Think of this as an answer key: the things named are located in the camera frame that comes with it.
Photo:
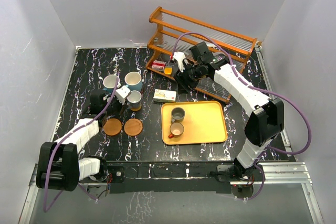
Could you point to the light wooden ridged coaster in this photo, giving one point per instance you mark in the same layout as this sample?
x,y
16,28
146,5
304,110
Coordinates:
x,y
133,127

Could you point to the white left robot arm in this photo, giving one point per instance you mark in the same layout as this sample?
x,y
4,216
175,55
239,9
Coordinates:
x,y
59,167

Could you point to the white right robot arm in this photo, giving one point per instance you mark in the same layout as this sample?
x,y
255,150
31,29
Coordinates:
x,y
265,115

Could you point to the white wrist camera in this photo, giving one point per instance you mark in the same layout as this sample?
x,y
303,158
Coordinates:
x,y
181,60
122,93

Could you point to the large blue mug front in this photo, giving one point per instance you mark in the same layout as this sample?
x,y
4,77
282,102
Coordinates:
x,y
133,81

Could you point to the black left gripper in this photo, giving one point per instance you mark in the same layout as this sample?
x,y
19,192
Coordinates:
x,y
118,113

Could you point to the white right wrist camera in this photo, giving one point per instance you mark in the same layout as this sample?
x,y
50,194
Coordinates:
x,y
181,60

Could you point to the small grey green cup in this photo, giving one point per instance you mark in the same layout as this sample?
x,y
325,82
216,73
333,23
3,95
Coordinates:
x,y
177,115

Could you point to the plain orange wooden coaster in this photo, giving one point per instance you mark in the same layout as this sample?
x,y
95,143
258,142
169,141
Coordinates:
x,y
112,127

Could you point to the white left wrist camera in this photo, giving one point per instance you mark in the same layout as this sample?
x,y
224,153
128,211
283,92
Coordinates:
x,y
122,93

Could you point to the grey blue speckled mug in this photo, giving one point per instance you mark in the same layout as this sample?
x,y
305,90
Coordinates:
x,y
134,100

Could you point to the red white small box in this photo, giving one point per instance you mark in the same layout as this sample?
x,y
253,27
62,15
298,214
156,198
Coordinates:
x,y
158,65

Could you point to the orange yellow small packet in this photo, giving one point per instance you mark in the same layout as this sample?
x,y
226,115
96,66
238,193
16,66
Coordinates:
x,y
168,70

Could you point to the white yellow carton box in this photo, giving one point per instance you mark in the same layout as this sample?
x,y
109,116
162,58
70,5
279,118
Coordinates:
x,y
164,96

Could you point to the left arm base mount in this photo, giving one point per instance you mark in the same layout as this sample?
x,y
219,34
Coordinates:
x,y
102,182

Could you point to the large blue mug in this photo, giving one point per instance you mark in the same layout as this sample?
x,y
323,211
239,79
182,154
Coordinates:
x,y
110,81
133,81

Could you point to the small red orange cup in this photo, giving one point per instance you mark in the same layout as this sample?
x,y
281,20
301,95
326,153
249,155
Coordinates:
x,y
176,130

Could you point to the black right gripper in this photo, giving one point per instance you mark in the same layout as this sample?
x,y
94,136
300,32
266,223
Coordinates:
x,y
182,83

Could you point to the yellow serving tray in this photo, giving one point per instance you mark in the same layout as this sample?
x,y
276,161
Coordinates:
x,y
203,123

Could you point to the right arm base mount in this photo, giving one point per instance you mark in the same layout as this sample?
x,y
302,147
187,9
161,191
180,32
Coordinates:
x,y
235,173

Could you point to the orange wooden shelf rack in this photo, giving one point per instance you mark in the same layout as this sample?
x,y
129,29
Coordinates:
x,y
178,32

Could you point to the large blue mug back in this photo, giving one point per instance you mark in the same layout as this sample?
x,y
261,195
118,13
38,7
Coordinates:
x,y
110,81

